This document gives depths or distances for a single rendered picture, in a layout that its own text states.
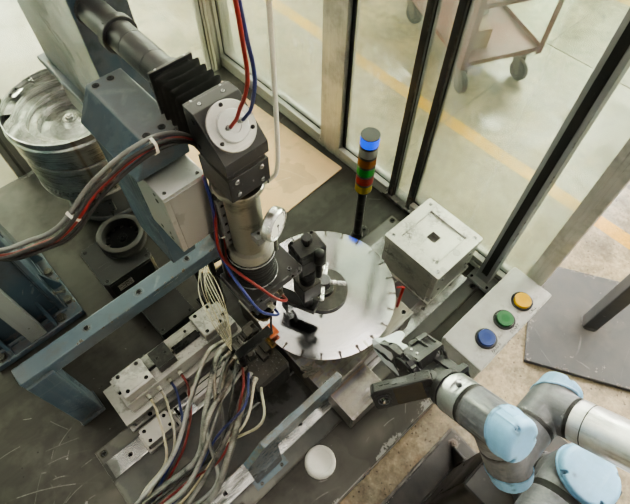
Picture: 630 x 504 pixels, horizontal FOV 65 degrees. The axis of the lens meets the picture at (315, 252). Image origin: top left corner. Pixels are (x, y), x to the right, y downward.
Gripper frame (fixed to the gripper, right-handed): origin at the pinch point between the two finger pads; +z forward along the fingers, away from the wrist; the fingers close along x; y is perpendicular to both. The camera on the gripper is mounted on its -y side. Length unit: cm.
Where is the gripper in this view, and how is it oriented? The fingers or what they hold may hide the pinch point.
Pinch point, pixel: (374, 345)
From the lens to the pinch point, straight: 104.8
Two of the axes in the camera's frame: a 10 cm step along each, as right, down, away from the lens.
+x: -3.1, -8.3, -4.7
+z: -4.8, -2.9, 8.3
